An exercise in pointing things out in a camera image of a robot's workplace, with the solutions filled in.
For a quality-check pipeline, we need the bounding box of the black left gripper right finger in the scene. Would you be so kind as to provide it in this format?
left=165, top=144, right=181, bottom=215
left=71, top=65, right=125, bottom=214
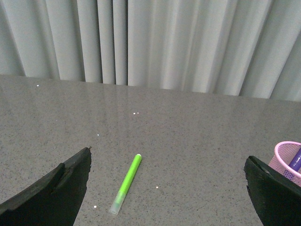
left=244, top=156, right=301, bottom=226

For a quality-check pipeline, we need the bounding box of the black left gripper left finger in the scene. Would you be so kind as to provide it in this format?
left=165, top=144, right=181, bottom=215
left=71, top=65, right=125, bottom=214
left=0, top=147, right=91, bottom=226

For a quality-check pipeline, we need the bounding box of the purple marker pen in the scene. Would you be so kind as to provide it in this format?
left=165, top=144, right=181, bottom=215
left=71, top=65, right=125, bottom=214
left=288, top=148, right=301, bottom=172

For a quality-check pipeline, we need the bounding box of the pink mesh pen cup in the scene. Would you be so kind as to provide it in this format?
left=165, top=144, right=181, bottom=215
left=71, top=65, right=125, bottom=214
left=269, top=141, right=301, bottom=186

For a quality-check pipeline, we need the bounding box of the green marker pen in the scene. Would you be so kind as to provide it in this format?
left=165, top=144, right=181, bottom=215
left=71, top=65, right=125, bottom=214
left=109, top=154, right=142, bottom=215

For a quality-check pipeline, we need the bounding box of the grey pleated curtain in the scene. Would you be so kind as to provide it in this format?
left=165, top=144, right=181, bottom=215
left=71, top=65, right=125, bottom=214
left=0, top=0, right=301, bottom=101

